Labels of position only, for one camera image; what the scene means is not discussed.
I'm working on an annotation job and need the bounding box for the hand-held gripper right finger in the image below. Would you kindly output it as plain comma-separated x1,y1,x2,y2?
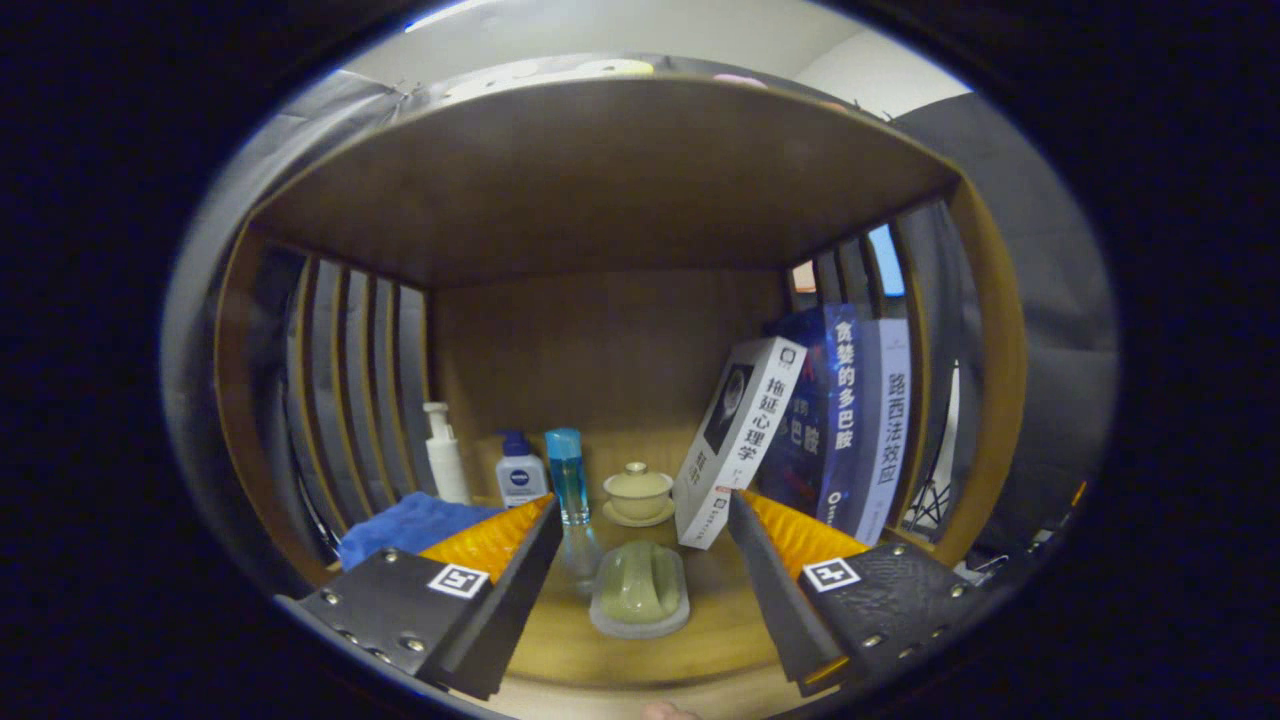
727,488,986,698

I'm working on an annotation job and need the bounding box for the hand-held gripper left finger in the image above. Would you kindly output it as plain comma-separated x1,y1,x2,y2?
275,492,566,701

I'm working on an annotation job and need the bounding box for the green scrub brush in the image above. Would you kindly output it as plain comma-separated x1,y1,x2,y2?
588,540,693,641

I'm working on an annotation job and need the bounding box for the wooden countertop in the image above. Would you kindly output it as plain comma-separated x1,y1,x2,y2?
300,430,951,691

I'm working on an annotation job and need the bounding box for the wooden cabinet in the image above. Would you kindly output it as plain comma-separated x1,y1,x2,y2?
213,72,1031,601

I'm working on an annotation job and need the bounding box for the white blue-capped lotion bottle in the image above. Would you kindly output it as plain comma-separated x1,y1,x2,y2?
495,430,551,509

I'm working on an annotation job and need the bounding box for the blue rolled towel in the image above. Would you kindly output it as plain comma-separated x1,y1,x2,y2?
338,491,506,571

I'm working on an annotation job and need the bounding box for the clear blue bottle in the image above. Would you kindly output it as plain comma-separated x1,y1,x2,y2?
544,428,593,527

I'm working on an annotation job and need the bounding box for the white pump bottle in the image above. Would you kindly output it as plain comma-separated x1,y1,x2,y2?
422,401,471,506

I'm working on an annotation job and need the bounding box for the white book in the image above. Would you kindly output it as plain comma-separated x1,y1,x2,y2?
672,336,809,551

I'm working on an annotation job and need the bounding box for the beige lidded teacup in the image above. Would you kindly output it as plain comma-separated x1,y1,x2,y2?
601,461,678,529

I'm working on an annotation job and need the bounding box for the dark blue book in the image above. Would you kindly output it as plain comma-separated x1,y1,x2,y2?
755,303,866,531

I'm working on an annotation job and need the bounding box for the black tripod stand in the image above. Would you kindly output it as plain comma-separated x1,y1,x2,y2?
905,360,961,531

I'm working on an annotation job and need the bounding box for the pale blue book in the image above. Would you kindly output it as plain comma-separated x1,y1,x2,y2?
850,318,913,548

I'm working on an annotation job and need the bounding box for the black equipment with cables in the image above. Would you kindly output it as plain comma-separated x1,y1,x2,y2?
955,480,1091,586

